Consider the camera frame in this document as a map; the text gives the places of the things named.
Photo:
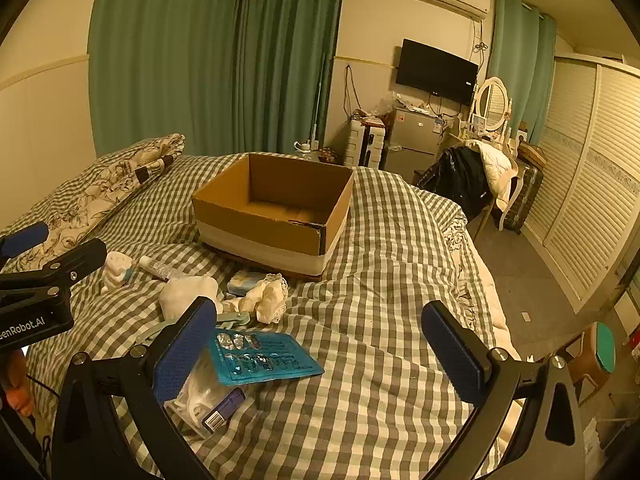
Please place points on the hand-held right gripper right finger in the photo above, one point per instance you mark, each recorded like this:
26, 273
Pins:
455, 355

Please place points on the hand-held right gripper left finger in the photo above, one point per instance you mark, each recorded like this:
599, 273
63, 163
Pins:
185, 355

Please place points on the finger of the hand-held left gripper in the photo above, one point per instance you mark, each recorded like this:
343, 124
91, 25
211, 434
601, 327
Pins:
75, 260
25, 237

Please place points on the clear plastic bag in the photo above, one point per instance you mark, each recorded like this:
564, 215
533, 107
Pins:
200, 400

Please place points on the white sock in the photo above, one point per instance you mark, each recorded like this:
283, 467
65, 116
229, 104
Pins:
187, 292

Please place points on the small blue packet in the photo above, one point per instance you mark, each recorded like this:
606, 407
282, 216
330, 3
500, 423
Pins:
225, 407

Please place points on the blue blister pack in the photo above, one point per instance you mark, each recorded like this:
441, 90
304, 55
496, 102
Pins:
270, 357

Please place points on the white tube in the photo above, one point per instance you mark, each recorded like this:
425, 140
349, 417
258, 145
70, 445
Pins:
160, 267

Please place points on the cream lace cloth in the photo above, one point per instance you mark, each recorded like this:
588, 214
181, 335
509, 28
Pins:
267, 300

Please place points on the cardboard box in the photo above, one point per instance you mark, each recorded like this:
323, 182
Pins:
260, 225

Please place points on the person's left hand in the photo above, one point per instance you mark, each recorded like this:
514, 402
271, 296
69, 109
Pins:
17, 392

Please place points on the floral quilt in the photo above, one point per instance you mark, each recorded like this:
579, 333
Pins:
115, 180

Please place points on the green checkered duvet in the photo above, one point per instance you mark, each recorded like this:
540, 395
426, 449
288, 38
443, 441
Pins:
375, 310

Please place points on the brown stool with green top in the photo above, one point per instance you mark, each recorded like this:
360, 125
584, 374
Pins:
597, 355

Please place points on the white chair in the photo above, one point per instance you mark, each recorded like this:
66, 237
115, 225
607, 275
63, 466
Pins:
505, 210

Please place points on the dark suitcase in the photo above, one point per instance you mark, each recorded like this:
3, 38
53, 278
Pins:
522, 195

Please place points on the black jacket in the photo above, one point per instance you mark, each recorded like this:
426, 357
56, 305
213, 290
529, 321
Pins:
460, 175

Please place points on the white padded jacket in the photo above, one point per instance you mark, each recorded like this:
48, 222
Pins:
497, 165

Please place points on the small grey fridge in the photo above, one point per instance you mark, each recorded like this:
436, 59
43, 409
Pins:
410, 147

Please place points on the brown woven box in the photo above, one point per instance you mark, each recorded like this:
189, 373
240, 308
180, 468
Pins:
532, 154

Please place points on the white louvered wardrobe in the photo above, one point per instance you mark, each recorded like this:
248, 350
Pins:
585, 170

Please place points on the white suitcase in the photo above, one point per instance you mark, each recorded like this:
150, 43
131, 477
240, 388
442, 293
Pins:
365, 145

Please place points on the wide green curtain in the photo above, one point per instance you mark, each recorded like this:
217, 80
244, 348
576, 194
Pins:
200, 60

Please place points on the oval vanity mirror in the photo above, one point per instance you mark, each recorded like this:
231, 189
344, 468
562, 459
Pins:
492, 102

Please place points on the white mop pole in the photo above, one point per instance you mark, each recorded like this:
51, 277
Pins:
316, 110

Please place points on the narrow green curtain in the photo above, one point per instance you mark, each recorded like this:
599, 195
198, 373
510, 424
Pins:
520, 60

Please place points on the black wall television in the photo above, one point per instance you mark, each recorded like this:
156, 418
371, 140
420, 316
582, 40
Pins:
435, 72

